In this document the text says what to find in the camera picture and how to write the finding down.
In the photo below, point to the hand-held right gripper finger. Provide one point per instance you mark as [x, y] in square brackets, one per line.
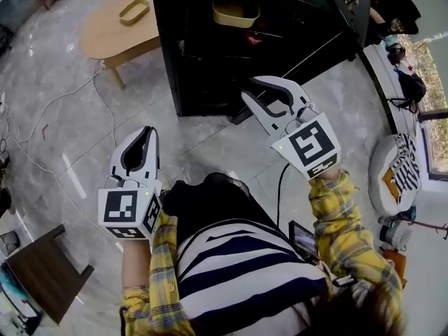
[262, 117]
[294, 89]

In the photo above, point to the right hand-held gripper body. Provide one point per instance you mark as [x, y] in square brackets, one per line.
[311, 142]

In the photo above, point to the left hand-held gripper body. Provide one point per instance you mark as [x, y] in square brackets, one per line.
[120, 206]

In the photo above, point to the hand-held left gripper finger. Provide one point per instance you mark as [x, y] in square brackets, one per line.
[154, 159]
[117, 159]

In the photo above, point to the black cabinet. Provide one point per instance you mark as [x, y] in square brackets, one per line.
[224, 75]

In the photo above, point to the person's left forearm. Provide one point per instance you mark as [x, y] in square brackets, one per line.
[134, 264]

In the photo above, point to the person's right forearm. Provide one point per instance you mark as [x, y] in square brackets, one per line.
[336, 219]

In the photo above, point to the red drink can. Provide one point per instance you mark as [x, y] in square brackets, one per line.
[253, 39]

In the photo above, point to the white beanbag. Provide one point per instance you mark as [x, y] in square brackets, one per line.
[379, 173]

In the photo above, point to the person's black skirt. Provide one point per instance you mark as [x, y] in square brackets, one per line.
[217, 205]

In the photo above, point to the black phone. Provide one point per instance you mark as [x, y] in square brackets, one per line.
[304, 240]

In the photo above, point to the striped cloth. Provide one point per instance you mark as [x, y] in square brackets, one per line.
[406, 170]

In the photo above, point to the dark brown stool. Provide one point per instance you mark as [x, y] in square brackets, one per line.
[42, 275]

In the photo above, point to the small dark bag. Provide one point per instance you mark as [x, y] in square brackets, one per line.
[395, 54]

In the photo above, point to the black backpack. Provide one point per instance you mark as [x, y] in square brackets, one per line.
[411, 86]

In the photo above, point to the black mesh bin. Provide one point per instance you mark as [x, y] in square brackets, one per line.
[10, 243]

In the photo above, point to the oval wooden table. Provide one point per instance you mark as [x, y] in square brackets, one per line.
[119, 40]

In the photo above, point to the white power strip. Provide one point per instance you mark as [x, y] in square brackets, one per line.
[3, 103]

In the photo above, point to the person's striped shirt torso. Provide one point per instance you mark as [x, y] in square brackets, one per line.
[238, 275]

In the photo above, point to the orange bag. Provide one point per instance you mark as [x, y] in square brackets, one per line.
[397, 264]

